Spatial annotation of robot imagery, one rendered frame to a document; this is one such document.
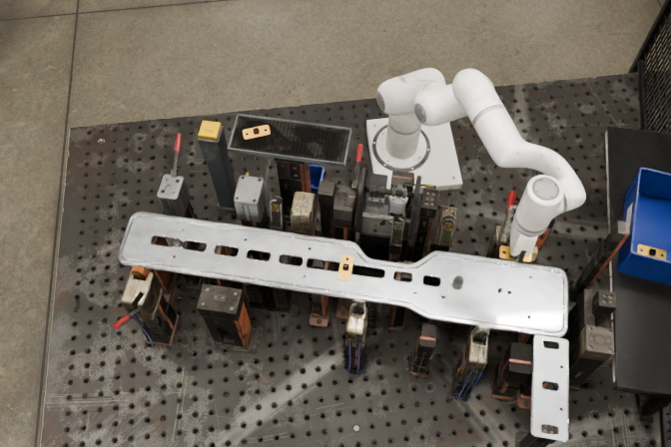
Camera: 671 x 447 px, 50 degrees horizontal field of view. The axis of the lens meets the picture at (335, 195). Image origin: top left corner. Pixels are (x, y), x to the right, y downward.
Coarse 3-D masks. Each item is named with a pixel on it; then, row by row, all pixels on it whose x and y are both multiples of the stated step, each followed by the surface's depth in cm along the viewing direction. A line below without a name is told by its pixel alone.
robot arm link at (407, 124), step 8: (416, 72) 236; (424, 72) 235; (432, 72) 235; (408, 80) 233; (416, 80) 233; (440, 80) 235; (392, 120) 249; (400, 120) 247; (408, 120) 246; (416, 120) 245; (392, 128) 252; (400, 128) 249; (408, 128) 248; (416, 128) 250
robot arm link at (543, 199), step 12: (540, 180) 165; (552, 180) 165; (528, 192) 164; (540, 192) 163; (552, 192) 163; (528, 204) 165; (540, 204) 162; (552, 204) 162; (564, 204) 167; (516, 216) 174; (528, 216) 168; (540, 216) 166; (552, 216) 168; (528, 228) 172; (540, 228) 172
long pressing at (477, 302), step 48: (144, 240) 224; (192, 240) 224; (240, 240) 224; (288, 240) 223; (336, 240) 223; (288, 288) 216; (336, 288) 215; (384, 288) 215; (432, 288) 215; (480, 288) 214; (528, 288) 214
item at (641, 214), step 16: (640, 176) 220; (656, 176) 218; (640, 192) 227; (656, 192) 224; (624, 208) 223; (640, 208) 224; (656, 208) 224; (640, 224) 221; (656, 224) 221; (640, 240) 218; (656, 240) 218; (624, 256) 208; (640, 256) 203; (624, 272) 213; (640, 272) 210; (656, 272) 208
